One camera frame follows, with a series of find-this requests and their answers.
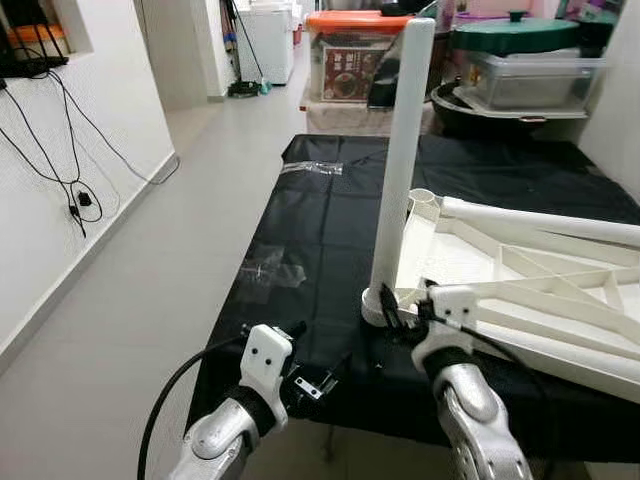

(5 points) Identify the small black green device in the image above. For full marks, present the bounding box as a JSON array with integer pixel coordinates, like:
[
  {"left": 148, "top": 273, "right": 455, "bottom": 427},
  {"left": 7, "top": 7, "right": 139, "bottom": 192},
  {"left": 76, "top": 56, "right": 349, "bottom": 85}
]
[{"left": 228, "top": 78, "right": 271, "bottom": 99}]

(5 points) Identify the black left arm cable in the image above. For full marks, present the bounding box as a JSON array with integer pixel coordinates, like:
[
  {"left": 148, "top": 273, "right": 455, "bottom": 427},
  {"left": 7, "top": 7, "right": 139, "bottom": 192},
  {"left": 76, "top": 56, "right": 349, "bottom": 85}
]
[{"left": 136, "top": 335, "right": 253, "bottom": 480}]

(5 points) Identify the clear tape strip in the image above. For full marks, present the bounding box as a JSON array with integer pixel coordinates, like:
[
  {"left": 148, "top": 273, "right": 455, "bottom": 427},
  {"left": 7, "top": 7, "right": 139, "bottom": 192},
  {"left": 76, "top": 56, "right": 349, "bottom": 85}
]
[{"left": 282, "top": 160, "right": 343, "bottom": 176}]

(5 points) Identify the storage box with orange lid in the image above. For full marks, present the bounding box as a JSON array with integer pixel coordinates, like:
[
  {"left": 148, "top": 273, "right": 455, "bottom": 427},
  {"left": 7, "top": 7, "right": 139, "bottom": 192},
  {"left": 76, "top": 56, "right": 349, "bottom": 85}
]
[{"left": 305, "top": 10, "right": 416, "bottom": 103}]

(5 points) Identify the white plastic table top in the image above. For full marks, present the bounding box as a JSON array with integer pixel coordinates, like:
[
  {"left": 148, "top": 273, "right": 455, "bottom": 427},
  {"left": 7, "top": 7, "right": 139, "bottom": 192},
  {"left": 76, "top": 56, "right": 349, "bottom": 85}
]
[{"left": 360, "top": 187, "right": 640, "bottom": 403}]

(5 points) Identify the beige low bench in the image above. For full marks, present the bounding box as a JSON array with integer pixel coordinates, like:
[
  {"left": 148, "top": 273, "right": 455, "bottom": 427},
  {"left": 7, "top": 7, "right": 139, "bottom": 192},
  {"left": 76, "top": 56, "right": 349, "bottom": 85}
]
[{"left": 300, "top": 98, "right": 441, "bottom": 136}]

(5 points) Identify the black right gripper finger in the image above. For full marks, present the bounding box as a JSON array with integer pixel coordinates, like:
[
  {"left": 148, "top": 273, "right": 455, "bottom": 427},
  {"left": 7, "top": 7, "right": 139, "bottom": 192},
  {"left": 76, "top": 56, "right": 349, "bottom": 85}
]
[{"left": 377, "top": 283, "right": 403, "bottom": 336}]

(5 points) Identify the pink plastic container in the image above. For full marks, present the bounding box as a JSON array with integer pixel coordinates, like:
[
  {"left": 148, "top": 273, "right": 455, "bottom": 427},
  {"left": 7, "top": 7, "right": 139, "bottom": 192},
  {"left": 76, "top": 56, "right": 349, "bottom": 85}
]
[{"left": 452, "top": 0, "right": 601, "bottom": 23}]

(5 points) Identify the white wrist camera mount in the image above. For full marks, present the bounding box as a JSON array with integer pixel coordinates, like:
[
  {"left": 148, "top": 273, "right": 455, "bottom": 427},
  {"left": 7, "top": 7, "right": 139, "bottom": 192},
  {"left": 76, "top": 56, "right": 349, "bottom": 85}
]
[
  {"left": 412, "top": 285, "right": 479, "bottom": 366},
  {"left": 240, "top": 322, "right": 296, "bottom": 401}
]

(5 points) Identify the thin black wall cable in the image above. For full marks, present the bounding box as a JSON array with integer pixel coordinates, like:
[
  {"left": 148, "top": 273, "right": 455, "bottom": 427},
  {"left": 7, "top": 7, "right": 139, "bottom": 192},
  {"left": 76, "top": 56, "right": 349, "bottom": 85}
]
[{"left": 0, "top": 70, "right": 181, "bottom": 236}]

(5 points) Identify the clear tape patch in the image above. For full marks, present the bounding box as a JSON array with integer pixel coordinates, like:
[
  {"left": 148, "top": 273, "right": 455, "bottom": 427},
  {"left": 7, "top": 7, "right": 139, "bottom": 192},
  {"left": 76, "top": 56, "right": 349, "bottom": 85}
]
[{"left": 240, "top": 245, "right": 309, "bottom": 293}]

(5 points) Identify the black router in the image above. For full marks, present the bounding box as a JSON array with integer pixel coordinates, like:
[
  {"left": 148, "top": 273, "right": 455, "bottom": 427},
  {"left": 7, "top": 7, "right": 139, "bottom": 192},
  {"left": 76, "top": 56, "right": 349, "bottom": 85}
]
[{"left": 0, "top": 0, "right": 71, "bottom": 79}]

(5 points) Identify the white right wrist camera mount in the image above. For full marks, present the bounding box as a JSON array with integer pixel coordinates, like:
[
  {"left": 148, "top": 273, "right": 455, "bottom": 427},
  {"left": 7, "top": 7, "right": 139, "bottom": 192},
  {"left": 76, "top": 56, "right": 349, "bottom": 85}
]
[{"left": 412, "top": 285, "right": 479, "bottom": 366}]

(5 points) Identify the black round basin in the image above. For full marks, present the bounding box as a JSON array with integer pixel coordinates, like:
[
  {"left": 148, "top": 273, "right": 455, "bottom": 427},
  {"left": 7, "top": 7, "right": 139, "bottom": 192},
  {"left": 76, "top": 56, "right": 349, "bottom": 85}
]
[{"left": 430, "top": 82, "right": 591, "bottom": 138}]

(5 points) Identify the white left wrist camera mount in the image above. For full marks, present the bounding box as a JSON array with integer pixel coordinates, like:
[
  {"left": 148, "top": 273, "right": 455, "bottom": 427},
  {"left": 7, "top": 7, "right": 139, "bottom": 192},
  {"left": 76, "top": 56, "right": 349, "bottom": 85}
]
[{"left": 240, "top": 322, "right": 296, "bottom": 401}]

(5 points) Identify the white appliance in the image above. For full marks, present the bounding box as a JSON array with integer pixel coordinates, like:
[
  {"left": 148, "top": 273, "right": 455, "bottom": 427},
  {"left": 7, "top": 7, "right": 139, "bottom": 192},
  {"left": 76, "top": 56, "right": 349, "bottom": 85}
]
[{"left": 235, "top": 0, "right": 298, "bottom": 86}]

